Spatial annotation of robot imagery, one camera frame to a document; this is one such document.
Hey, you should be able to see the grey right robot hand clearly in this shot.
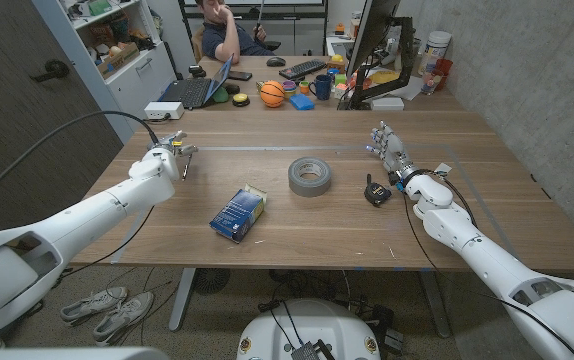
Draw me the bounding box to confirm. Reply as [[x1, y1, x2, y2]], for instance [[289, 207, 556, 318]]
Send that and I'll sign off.
[[365, 120, 419, 184]]

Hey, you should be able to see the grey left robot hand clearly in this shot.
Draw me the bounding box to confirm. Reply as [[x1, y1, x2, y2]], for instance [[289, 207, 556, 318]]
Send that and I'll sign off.
[[147, 130, 199, 156]]

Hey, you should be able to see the white power box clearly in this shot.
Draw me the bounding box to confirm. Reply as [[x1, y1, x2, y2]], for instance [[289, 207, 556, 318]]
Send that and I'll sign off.
[[143, 101, 186, 121]]

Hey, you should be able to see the black tape measure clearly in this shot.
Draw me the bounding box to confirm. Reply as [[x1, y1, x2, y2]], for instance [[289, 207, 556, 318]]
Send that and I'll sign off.
[[363, 173, 393, 208]]

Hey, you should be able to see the flat white box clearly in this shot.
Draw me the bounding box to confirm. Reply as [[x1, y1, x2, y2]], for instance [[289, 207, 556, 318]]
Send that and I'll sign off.
[[369, 96, 406, 112]]

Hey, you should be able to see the blue cardboard box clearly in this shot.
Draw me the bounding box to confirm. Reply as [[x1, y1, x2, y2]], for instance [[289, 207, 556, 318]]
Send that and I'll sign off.
[[208, 183, 268, 245]]

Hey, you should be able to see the cardboard box on shelf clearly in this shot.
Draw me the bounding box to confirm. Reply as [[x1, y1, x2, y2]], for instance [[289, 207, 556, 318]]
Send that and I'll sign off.
[[95, 42, 141, 80]]

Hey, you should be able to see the yellow domed toy box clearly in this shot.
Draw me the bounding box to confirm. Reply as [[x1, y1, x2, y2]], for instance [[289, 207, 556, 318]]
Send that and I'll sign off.
[[326, 53, 347, 75]]

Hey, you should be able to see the grey box on torso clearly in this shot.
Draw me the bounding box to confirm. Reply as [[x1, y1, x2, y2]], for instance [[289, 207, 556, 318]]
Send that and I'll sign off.
[[290, 339, 336, 360]]

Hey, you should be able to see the dark laptop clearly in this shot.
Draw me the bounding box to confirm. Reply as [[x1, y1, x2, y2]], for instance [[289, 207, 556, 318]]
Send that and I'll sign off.
[[159, 53, 235, 111]]

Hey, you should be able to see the white shelf unit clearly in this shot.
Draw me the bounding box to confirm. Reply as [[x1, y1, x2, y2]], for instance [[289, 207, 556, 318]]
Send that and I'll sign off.
[[31, 0, 178, 134]]

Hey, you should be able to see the dark blue mug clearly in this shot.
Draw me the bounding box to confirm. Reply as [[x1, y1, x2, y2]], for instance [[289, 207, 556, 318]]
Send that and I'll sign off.
[[308, 73, 333, 102]]

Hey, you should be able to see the tan office chair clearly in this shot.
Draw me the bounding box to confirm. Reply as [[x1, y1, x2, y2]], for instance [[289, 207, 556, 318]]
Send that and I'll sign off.
[[190, 25, 206, 64]]

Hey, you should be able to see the blue sponge block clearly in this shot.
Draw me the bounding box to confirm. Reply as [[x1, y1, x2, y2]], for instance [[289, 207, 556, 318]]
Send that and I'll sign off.
[[288, 93, 316, 112]]

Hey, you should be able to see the white canister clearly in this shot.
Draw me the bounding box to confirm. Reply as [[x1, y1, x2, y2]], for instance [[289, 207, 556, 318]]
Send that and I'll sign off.
[[417, 30, 452, 76]]

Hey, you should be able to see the orange basketball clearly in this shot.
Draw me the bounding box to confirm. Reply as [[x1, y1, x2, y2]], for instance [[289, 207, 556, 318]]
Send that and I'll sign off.
[[259, 79, 287, 109]]

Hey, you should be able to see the man in dark shirt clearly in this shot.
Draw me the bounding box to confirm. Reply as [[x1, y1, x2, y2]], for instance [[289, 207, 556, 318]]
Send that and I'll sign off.
[[194, 0, 276, 64]]

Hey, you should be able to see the black computer monitor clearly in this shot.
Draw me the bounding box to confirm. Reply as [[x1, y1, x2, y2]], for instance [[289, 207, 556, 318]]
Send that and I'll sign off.
[[345, 0, 402, 76]]

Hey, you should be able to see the black keyboard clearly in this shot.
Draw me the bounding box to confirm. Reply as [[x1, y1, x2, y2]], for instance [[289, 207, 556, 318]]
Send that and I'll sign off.
[[278, 58, 327, 81]]

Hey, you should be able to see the black floor fan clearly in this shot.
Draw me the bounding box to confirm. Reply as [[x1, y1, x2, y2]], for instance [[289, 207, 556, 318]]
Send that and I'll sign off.
[[191, 268, 232, 296]]

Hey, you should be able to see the grey table leg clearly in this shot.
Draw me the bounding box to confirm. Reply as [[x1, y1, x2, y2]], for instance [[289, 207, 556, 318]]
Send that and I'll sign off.
[[168, 268, 197, 333], [419, 271, 452, 340]]

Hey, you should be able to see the grey sneaker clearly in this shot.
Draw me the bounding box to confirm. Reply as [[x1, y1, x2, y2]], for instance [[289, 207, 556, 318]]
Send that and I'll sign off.
[[91, 291, 156, 348], [59, 285, 129, 327]]

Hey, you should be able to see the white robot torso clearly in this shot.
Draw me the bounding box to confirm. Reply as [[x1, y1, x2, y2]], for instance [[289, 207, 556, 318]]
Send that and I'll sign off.
[[236, 298, 381, 360]]

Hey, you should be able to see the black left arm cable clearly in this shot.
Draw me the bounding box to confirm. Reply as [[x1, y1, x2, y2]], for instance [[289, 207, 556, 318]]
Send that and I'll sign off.
[[0, 109, 162, 281]]

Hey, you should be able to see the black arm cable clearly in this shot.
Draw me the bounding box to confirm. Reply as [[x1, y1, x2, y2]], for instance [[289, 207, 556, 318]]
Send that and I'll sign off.
[[0, 109, 162, 281], [395, 168, 574, 356]]

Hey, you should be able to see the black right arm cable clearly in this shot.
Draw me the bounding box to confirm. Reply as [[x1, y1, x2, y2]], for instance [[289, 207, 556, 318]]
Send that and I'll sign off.
[[395, 168, 574, 356]]

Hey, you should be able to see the grey duct tape roll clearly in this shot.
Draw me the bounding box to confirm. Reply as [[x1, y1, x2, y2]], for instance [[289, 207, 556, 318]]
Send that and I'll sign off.
[[287, 156, 333, 198]]

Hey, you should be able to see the black door handle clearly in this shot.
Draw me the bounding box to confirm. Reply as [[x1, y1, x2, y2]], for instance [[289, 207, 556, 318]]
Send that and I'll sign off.
[[29, 58, 72, 84]]

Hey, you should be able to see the whiteboard with black frame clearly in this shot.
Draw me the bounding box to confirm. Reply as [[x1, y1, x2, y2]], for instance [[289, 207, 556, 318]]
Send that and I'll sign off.
[[177, 0, 329, 24]]

